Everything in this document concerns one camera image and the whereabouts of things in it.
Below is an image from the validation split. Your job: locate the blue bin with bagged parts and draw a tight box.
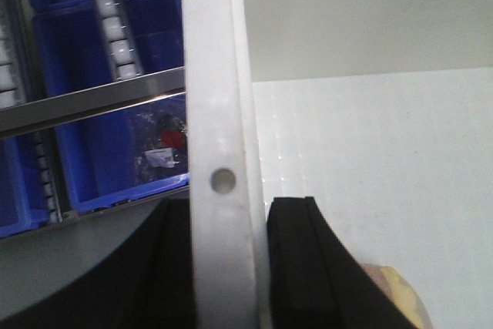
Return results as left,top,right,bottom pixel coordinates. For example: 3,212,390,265
55,93,189,213

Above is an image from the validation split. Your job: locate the blue storage bin upper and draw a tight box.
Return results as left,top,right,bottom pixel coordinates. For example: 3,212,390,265
30,0,184,96

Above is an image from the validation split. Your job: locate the grey metal shelf frame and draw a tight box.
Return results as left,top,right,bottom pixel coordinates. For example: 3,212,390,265
1,67,185,139

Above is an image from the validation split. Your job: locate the pink round plush toy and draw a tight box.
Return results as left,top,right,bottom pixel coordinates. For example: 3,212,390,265
361,264,433,329

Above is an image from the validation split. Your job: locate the white roller track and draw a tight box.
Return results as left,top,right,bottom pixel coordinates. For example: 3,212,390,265
93,0,143,81

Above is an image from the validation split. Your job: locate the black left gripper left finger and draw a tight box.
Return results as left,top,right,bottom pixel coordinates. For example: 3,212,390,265
1,200,195,328

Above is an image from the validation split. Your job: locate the white plastic tote box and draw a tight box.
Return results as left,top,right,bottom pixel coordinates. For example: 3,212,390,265
183,0,492,328

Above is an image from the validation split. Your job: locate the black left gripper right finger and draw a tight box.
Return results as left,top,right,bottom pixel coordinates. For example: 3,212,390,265
267,197,414,328

